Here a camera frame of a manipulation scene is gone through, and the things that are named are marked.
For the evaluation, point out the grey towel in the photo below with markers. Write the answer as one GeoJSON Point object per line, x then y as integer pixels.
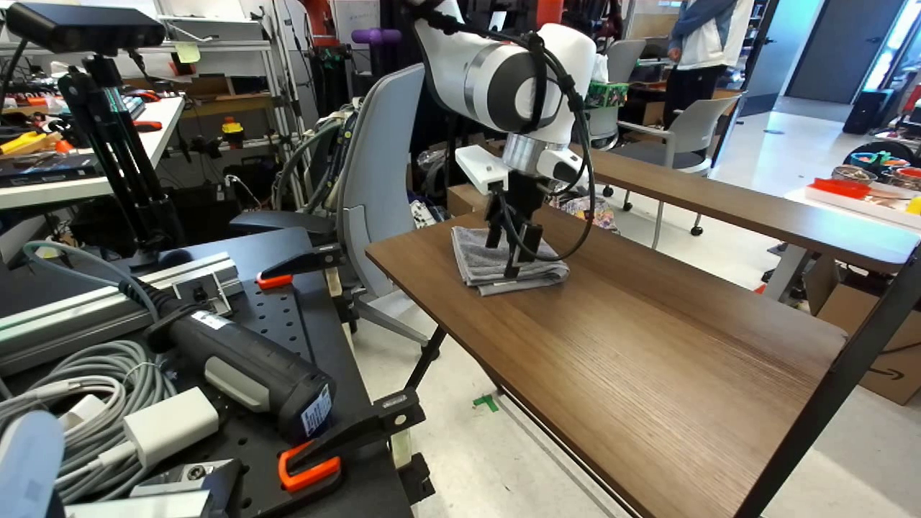
{"type": "Point", "coordinates": [477, 273]}

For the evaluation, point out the black tripod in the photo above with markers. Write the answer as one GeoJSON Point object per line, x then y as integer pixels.
{"type": "Point", "coordinates": [119, 154]}

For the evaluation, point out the grey plastic chair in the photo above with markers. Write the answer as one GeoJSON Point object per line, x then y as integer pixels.
{"type": "Point", "coordinates": [378, 174]}

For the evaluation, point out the long brown wooden table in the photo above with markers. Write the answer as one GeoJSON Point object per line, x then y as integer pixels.
{"type": "Point", "coordinates": [749, 204]}

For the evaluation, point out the person in white shirt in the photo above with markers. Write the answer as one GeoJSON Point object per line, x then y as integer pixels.
{"type": "Point", "coordinates": [706, 46]}

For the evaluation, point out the brown cardboard box under table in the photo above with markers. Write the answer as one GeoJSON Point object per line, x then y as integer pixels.
{"type": "Point", "coordinates": [867, 325]}

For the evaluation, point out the black metal table post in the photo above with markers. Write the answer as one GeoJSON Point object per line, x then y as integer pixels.
{"type": "Point", "coordinates": [824, 393]}

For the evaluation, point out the aluminium rail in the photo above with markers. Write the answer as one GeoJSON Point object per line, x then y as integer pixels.
{"type": "Point", "coordinates": [86, 307]}

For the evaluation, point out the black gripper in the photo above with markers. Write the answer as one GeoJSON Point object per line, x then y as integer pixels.
{"type": "Point", "coordinates": [518, 197]}

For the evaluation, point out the blue rounded object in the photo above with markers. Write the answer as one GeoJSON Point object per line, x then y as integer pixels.
{"type": "Point", "coordinates": [30, 471]}

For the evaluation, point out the white workbench with tools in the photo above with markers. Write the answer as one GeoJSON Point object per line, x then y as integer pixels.
{"type": "Point", "coordinates": [57, 161]}

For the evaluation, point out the small black clamp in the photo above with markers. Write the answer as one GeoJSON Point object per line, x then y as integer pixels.
{"type": "Point", "coordinates": [297, 268]}

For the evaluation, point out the grey chair with wheels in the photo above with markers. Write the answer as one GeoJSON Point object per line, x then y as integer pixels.
{"type": "Point", "coordinates": [680, 134]}

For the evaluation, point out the black cylindrical tool blue label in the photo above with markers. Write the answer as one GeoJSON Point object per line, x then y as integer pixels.
{"type": "Point", "coordinates": [253, 368]}

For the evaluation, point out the green box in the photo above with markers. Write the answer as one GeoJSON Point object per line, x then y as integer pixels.
{"type": "Point", "coordinates": [604, 92]}

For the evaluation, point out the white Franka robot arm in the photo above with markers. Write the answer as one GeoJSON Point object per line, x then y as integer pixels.
{"type": "Point", "coordinates": [497, 75]}

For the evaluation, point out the white power adapter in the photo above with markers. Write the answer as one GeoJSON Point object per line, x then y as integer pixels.
{"type": "Point", "coordinates": [172, 420]}

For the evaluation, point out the black perforated base board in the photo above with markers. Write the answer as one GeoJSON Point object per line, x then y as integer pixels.
{"type": "Point", "coordinates": [287, 325]}

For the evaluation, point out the black camera on tripod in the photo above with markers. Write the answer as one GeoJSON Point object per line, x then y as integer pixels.
{"type": "Point", "coordinates": [82, 23]}

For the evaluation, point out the white table with parts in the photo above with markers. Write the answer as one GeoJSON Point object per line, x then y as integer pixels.
{"type": "Point", "coordinates": [867, 197]}

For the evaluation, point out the green tape piece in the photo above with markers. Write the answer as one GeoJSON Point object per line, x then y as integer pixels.
{"type": "Point", "coordinates": [487, 400]}

